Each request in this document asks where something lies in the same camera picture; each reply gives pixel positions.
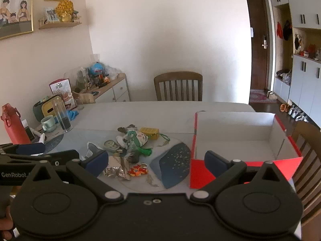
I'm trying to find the red orange toy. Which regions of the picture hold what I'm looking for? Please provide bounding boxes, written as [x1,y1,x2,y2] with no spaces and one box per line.
[127,164,149,177]

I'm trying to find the photo frame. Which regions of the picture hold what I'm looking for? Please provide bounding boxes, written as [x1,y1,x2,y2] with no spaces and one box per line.
[45,7,59,22]

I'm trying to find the pale green mug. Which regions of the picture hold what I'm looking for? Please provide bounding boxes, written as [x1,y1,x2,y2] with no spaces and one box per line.
[41,115,57,133]

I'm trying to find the silver foil packet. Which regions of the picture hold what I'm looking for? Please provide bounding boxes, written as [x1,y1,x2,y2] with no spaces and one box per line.
[104,156,131,181]

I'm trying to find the blue globe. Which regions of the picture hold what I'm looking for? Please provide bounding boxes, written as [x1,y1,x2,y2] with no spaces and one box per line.
[89,62,104,77]

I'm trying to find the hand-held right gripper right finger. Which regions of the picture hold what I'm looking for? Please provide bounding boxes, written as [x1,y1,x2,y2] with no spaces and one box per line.
[190,151,293,203]

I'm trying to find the clear plastic bag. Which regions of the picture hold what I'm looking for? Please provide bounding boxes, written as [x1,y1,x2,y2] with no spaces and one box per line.
[104,65,119,79]

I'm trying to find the black hanging bag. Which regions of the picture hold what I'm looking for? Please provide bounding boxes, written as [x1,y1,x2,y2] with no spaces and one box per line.
[283,20,293,41]

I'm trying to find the wooden chair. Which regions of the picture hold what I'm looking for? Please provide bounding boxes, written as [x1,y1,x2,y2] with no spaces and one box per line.
[154,71,203,101]
[291,122,321,228]

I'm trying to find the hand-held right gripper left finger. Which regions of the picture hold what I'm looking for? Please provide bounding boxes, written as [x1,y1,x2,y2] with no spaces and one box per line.
[33,150,125,203]

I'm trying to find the grey correction tape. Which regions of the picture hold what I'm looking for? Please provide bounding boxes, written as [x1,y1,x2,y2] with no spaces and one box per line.
[104,140,121,152]

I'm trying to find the red water bottle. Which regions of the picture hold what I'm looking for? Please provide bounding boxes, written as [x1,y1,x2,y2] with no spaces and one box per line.
[0,103,32,145]

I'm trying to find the blue cloth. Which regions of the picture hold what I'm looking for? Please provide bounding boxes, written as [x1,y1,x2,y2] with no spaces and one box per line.
[66,108,80,121]

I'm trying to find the wooden white sideboard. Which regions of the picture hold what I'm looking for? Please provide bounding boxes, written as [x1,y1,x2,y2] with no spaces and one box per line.
[89,73,131,103]

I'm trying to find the red white paper bag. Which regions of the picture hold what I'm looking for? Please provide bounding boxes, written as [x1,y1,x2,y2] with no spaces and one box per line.
[49,79,77,109]

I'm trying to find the red white cardboard box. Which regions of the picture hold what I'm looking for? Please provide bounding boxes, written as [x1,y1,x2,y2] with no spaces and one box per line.
[189,110,304,189]

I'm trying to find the wooden holder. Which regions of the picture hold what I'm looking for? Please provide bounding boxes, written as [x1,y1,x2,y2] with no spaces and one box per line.
[72,90,96,104]

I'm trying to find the dark green yellow tissue box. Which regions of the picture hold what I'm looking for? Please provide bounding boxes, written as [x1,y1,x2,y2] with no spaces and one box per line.
[33,95,66,122]

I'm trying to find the person's left hand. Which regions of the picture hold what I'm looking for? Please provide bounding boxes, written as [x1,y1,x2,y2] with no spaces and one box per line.
[0,216,14,241]

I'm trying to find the patterned entry rug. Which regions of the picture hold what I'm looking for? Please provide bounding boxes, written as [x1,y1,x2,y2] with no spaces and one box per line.
[249,90,276,103]

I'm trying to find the grey white sneakers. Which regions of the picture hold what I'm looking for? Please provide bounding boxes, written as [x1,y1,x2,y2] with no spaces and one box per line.
[288,105,309,122]

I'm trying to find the wall poster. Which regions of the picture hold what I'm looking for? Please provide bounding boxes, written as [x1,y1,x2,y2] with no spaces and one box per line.
[0,0,34,41]

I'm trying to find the brown door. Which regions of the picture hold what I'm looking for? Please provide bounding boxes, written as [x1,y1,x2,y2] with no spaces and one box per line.
[245,0,271,91]

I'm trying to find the tall glass tumbler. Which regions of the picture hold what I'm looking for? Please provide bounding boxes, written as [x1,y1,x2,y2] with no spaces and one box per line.
[51,99,73,133]

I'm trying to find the wooden wall shelf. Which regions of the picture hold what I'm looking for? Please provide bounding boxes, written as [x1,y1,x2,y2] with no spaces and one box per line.
[38,17,82,30]

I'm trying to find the white hallway cabinet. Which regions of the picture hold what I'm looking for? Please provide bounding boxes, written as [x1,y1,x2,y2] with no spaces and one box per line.
[268,0,321,131]

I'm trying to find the golden flower ornament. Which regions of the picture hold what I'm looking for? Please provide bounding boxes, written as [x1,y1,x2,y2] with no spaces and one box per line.
[55,0,75,22]

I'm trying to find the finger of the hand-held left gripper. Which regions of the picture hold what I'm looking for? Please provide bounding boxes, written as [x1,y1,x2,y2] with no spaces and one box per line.
[0,143,46,156]
[0,150,80,166]

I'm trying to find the small white black box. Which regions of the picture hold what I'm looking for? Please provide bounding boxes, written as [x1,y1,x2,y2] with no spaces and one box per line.
[21,119,37,142]

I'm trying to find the blue white packet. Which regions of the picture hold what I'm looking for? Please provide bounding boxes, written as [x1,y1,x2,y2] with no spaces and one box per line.
[86,142,101,159]

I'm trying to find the yellow carton box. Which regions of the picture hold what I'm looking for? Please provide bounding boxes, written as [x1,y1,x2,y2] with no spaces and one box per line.
[139,128,159,140]

